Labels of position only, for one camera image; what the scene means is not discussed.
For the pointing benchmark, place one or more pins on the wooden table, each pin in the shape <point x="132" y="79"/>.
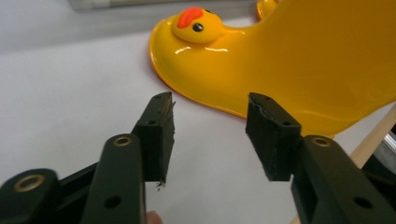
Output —
<point x="373" y="137"/>

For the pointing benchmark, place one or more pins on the aluminium floor rail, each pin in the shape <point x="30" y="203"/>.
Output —
<point x="390" y="144"/>

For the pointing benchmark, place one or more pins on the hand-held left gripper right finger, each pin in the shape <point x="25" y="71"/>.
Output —
<point x="274" y="140"/>

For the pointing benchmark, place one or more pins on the yellow duck rain boot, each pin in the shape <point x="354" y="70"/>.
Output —
<point x="280" y="62"/>
<point x="264" y="7"/>

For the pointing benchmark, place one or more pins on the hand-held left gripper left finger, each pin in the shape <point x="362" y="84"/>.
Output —
<point x="152" y="149"/>

